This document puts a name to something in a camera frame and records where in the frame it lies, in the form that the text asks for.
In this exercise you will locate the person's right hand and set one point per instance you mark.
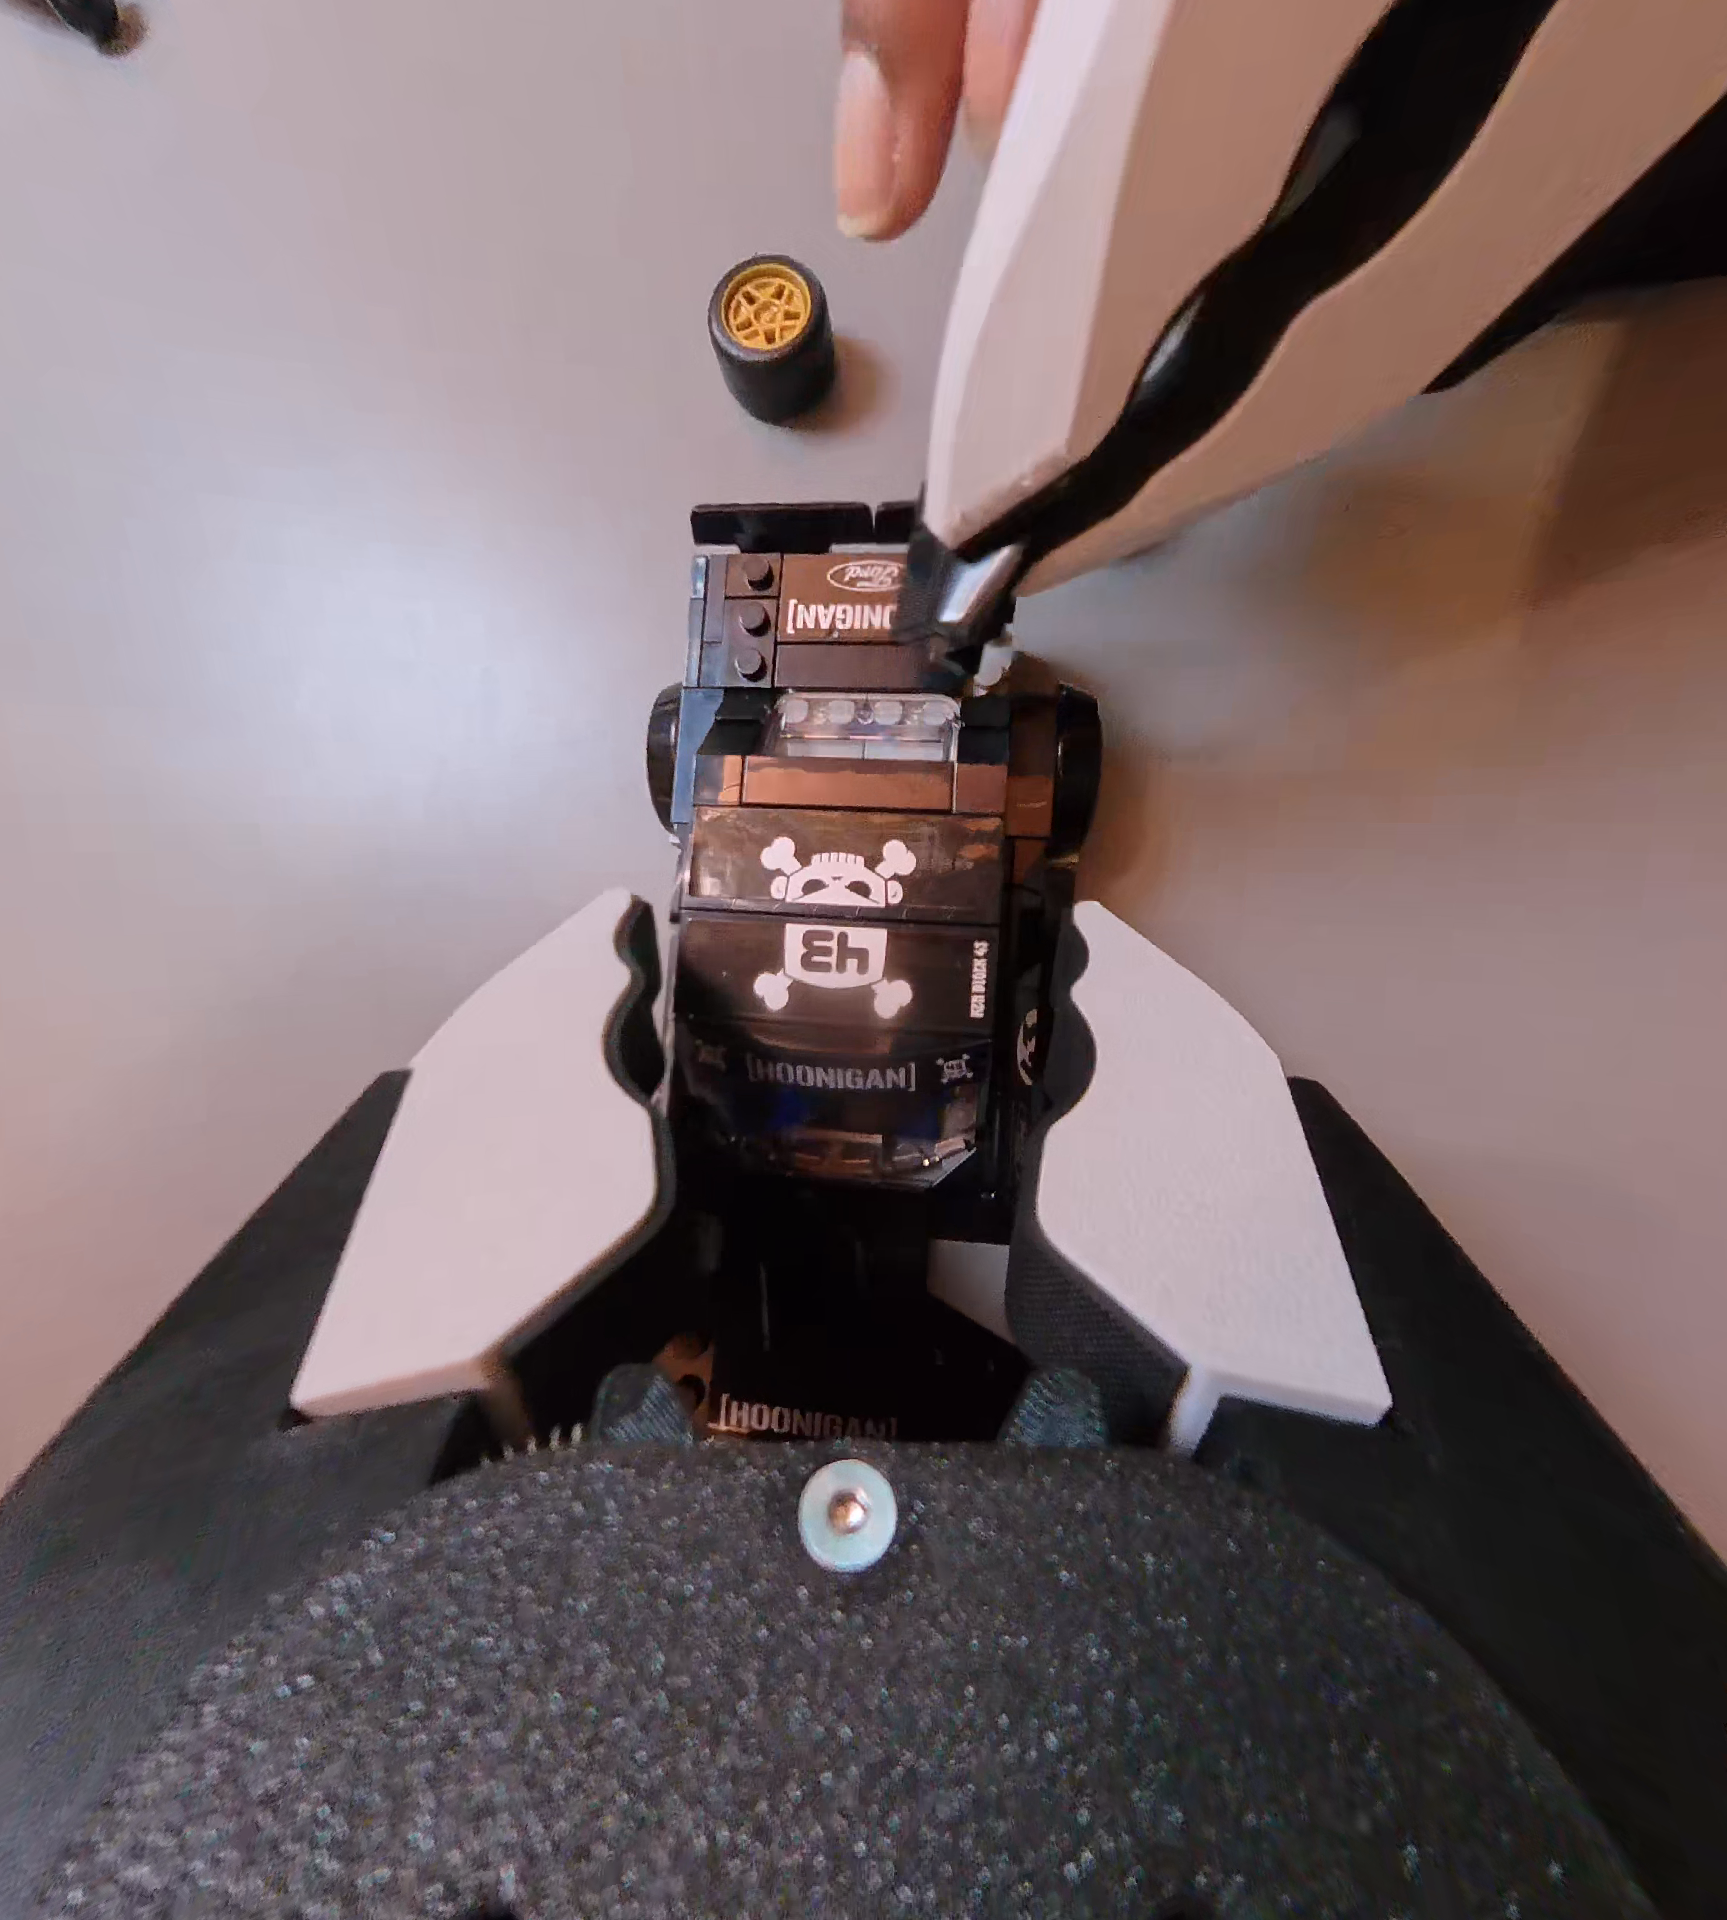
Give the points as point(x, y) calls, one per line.
point(910, 106)

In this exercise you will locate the small black lego piece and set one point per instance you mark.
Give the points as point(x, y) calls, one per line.
point(79, 19)

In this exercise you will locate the black lego car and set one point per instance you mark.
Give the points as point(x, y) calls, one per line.
point(864, 960)

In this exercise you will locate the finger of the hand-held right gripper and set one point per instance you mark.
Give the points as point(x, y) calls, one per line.
point(1494, 210)
point(1104, 210)

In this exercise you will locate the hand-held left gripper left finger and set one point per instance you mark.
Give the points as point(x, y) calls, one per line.
point(489, 1187)

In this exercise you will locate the black lego wheel gold hub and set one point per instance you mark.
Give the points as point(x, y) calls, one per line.
point(770, 331)

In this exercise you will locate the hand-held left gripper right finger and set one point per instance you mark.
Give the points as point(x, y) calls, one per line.
point(1210, 1200)

